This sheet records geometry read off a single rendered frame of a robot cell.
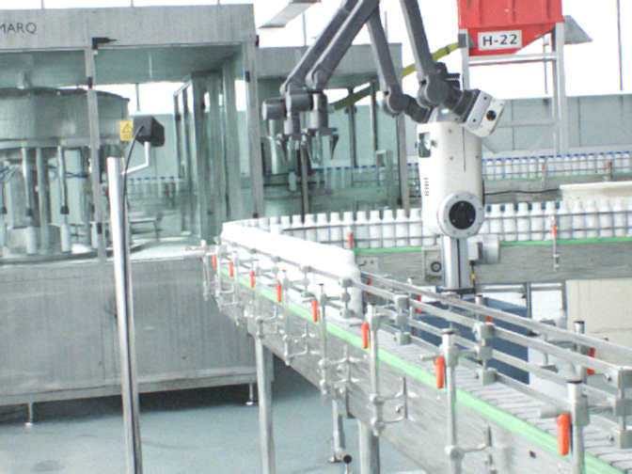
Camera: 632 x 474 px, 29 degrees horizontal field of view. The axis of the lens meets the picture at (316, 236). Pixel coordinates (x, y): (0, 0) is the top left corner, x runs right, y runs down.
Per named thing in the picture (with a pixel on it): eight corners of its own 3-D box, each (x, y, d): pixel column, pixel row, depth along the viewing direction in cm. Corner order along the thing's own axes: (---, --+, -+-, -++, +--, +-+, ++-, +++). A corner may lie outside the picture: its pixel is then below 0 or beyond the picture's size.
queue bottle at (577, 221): (586, 237, 540) (584, 200, 540) (586, 238, 534) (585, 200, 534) (572, 238, 541) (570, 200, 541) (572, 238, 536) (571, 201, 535)
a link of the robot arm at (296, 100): (325, 70, 373) (319, 74, 382) (289, 71, 371) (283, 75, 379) (328, 108, 373) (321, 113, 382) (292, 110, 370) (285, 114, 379)
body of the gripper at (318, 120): (338, 133, 376) (337, 109, 375) (306, 134, 374) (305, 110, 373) (334, 134, 382) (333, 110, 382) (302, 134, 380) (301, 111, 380)
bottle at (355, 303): (340, 320, 288) (337, 251, 287) (365, 320, 287) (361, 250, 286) (335, 323, 282) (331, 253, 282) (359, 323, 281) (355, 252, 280)
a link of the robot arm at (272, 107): (297, 82, 417) (292, 86, 426) (264, 83, 415) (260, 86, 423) (300, 117, 417) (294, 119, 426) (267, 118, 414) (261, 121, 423)
